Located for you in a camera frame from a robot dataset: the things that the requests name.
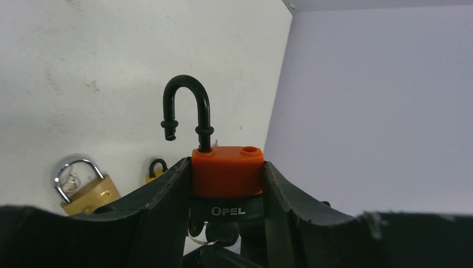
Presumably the yellow padlock with keys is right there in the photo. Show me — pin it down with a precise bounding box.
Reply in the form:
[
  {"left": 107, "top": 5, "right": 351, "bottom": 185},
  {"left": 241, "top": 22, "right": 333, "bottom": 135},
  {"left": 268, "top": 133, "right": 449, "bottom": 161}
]
[{"left": 145, "top": 158, "right": 168, "bottom": 183}]

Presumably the orange padlock with key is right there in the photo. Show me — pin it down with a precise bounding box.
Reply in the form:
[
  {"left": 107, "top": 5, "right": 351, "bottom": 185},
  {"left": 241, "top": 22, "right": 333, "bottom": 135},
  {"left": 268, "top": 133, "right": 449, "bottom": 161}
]
[{"left": 161, "top": 74, "right": 264, "bottom": 246}]

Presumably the large brass padlock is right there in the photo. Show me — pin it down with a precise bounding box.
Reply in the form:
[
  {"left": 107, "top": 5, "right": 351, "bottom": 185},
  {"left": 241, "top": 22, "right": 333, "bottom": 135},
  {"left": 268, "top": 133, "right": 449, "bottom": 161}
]
[{"left": 52, "top": 155, "right": 121, "bottom": 216}]

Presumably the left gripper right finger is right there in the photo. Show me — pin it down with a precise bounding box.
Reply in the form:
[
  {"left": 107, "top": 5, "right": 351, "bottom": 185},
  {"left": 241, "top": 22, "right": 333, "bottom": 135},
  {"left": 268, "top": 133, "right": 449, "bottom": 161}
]
[{"left": 263, "top": 162, "right": 472, "bottom": 267}]

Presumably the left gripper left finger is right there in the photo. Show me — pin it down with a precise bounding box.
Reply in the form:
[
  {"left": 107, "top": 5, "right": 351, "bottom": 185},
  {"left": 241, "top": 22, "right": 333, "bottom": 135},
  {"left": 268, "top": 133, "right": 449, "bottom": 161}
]
[{"left": 1, "top": 157, "right": 191, "bottom": 267}]

